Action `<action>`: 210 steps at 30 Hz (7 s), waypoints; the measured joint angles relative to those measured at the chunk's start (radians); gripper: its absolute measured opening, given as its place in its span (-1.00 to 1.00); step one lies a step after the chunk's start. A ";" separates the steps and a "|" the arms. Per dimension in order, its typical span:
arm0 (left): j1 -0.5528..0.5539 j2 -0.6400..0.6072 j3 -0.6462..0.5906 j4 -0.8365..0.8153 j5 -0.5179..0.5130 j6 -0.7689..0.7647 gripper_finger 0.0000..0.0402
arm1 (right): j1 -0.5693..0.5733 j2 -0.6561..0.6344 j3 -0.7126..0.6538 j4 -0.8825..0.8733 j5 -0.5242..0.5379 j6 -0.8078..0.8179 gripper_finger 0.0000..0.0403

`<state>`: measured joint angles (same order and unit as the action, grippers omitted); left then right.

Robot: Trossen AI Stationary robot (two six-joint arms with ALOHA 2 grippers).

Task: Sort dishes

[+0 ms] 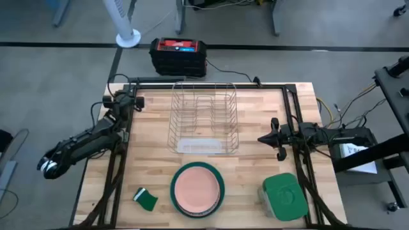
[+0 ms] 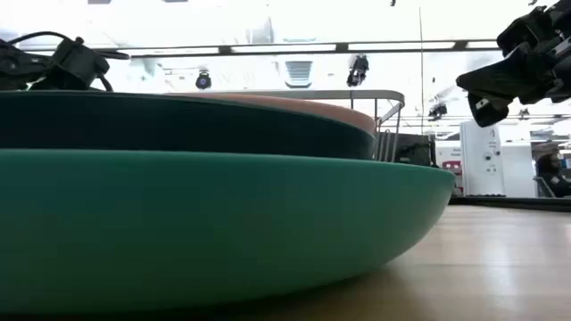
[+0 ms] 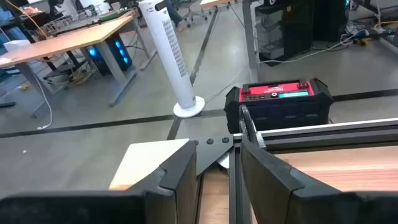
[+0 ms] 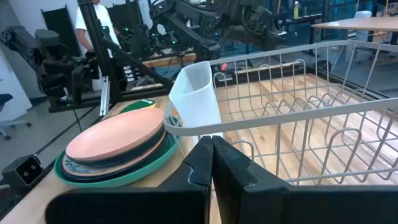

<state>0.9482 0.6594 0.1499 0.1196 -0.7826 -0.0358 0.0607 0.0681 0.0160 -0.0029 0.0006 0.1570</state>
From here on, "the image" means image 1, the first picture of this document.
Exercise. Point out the black side stand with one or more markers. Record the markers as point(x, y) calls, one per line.
point(393, 96)

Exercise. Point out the green white sponge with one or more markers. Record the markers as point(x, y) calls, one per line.
point(147, 201)

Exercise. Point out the white tower fan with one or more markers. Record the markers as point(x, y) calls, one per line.
point(128, 38)

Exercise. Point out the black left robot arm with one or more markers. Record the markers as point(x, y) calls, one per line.
point(83, 145)

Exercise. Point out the translucent plastic cutlery holder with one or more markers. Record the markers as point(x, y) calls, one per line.
point(199, 146)

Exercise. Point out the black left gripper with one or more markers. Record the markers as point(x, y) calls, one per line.
point(123, 101)

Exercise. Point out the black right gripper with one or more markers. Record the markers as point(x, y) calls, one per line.
point(282, 137)

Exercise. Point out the grey desk leg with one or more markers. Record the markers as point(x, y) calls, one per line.
point(60, 12)
point(180, 16)
point(276, 19)

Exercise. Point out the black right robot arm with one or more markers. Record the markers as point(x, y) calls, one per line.
point(314, 131)

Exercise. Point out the pink plate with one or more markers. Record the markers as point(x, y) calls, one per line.
point(196, 188)

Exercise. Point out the red black power station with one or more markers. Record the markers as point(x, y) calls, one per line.
point(177, 60)

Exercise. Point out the black caster wheel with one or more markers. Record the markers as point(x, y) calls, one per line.
point(399, 11)

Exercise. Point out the black aluminium table frame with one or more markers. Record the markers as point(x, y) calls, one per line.
point(153, 86)

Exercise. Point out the large teal green plate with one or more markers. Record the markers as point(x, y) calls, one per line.
point(197, 163)

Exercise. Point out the white printed box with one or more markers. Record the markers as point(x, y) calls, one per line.
point(351, 150)

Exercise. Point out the green lid plastic container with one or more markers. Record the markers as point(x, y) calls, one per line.
point(284, 196)

